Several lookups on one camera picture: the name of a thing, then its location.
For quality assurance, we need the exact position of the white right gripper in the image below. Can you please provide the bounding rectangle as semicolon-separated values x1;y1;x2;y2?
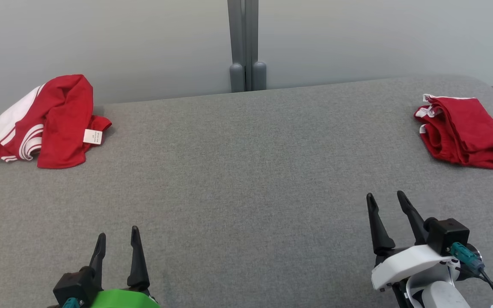
366;191;454;291

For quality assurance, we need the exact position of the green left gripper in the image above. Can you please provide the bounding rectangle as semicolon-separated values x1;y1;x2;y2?
88;226;161;308

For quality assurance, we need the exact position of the red shirt with white sleeves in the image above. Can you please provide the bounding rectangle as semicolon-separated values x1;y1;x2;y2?
0;74;113;169

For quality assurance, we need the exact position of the dark red shorts white trim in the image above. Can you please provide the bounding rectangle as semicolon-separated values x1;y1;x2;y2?
414;94;493;170

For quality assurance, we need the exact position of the grey partition post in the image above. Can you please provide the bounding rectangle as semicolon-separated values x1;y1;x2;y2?
227;0;267;92

